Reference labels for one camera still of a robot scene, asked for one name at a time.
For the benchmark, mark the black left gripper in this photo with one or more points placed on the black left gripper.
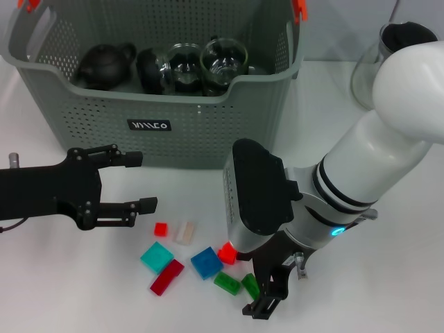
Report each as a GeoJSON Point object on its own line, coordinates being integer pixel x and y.
{"type": "Point", "coordinates": [52, 190]}

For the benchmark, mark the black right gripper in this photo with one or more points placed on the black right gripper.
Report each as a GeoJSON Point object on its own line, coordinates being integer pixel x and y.
{"type": "Point", "coordinates": [272, 263]}

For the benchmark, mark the thick green rectangular block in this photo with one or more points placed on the thick green rectangular block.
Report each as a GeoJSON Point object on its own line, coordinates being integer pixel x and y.
{"type": "Point", "coordinates": [249, 282]}

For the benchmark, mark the red sloped block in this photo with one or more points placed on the red sloped block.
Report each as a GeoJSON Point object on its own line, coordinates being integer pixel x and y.
{"type": "Point", "coordinates": [226, 255]}

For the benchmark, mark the blue square block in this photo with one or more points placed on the blue square block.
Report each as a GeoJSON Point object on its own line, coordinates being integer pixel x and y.
{"type": "Point", "coordinates": [206, 262]}

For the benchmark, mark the glass teacup black sleeve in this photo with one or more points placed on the glass teacup black sleeve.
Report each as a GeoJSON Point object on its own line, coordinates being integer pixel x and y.
{"type": "Point", "coordinates": [213, 91]}
{"type": "Point", "coordinates": [149, 73]}
{"type": "Point", "coordinates": [184, 69]}
{"type": "Point", "coordinates": [223, 59]}

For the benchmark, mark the flat green rectangular block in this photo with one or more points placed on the flat green rectangular block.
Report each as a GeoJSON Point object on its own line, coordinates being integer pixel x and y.
{"type": "Point", "coordinates": [227, 282]}

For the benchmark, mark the grey-green perforated storage bin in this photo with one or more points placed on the grey-green perforated storage bin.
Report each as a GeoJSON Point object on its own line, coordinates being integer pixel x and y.
{"type": "Point", "coordinates": [173, 145]}

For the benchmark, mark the small red square block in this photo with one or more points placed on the small red square block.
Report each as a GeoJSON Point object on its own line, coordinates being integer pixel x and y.
{"type": "Point", "coordinates": [160, 229]}

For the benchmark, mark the clear white plastic block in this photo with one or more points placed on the clear white plastic block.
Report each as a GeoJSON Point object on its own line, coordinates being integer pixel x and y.
{"type": "Point", "coordinates": [185, 233]}

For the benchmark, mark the teal square flat block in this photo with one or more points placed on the teal square flat block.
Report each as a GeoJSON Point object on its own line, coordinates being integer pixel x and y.
{"type": "Point", "coordinates": [156, 258]}

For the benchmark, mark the dark red rectangular block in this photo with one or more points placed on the dark red rectangular block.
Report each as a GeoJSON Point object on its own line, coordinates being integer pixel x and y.
{"type": "Point", "coordinates": [166, 277]}

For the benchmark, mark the black clay teapot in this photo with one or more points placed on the black clay teapot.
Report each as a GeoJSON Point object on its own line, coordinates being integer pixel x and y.
{"type": "Point", "coordinates": [104, 67]}

